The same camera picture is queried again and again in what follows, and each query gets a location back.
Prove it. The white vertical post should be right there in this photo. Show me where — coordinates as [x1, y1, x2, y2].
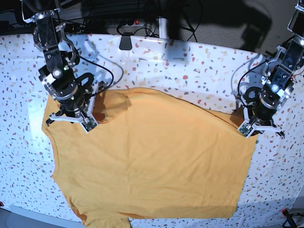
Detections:
[158, 17, 168, 39]

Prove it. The red clamp bottom right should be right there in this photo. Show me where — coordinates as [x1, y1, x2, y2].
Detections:
[282, 209, 297, 228]

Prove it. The black table clamp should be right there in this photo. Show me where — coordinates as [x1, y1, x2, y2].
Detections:
[119, 32, 133, 51]

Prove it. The orange T-shirt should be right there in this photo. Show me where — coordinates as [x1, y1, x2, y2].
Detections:
[42, 88, 256, 228]

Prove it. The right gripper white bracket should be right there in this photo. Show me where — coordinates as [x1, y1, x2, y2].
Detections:
[46, 81, 105, 133]

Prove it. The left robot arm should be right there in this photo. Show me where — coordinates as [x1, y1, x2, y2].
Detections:
[237, 0, 304, 138]

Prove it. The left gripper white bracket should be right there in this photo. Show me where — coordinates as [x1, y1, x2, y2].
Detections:
[237, 94, 285, 138]

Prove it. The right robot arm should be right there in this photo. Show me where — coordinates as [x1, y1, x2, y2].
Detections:
[21, 0, 103, 133]

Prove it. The black power strip red switch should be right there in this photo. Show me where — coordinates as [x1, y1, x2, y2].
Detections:
[118, 19, 145, 28]

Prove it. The terrazzo patterned tablecloth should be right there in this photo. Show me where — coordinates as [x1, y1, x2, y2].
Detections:
[0, 34, 304, 228]

